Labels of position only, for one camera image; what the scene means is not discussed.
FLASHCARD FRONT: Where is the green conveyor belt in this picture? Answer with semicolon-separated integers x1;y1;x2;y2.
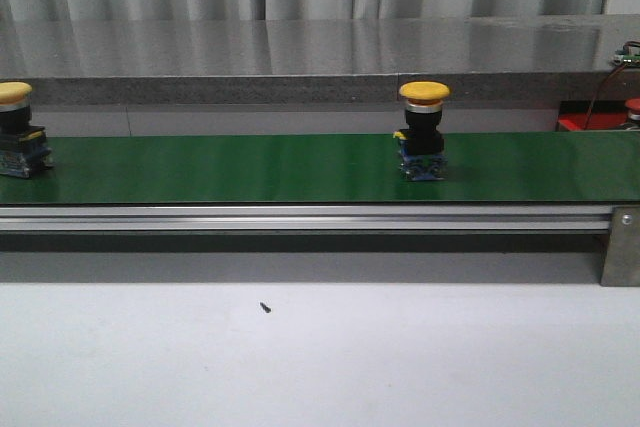
1;131;639;206

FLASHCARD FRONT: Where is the small green circuit board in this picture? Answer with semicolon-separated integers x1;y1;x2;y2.
611;41;640;68

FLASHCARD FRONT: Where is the red mushroom push button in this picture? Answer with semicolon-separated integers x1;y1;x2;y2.
620;97;640;130

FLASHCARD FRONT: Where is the yellow mushroom push button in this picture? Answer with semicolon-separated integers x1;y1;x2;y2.
393;81;450;181
1;81;53;179

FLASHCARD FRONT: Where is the grey stone shelf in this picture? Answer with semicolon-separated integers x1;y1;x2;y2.
1;15;639;105

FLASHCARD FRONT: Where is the red black wire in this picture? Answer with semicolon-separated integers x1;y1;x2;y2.
581;39;640;132

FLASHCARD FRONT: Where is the aluminium conveyor rail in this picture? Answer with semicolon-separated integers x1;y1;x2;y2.
1;204;614;233

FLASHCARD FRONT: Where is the red plate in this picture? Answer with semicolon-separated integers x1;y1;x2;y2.
555;101;627;132

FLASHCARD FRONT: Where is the grey metal bracket plate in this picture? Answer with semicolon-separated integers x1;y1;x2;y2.
600;206;640;287

